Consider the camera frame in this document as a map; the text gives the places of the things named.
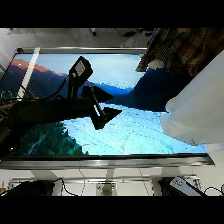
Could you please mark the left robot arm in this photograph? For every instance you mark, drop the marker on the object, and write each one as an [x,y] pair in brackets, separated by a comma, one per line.
[36,113]

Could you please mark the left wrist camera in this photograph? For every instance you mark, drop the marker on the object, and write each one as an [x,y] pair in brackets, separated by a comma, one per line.
[80,69]

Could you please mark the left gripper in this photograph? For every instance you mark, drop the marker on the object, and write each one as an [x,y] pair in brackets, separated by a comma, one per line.
[83,108]

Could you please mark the silver frame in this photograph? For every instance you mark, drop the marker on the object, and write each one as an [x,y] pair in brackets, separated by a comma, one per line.
[110,165]

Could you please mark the white garment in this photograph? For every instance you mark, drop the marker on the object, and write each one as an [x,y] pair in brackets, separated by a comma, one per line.
[200,110]

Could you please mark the checked shirt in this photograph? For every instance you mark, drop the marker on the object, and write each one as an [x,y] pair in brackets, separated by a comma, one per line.
[186,46]

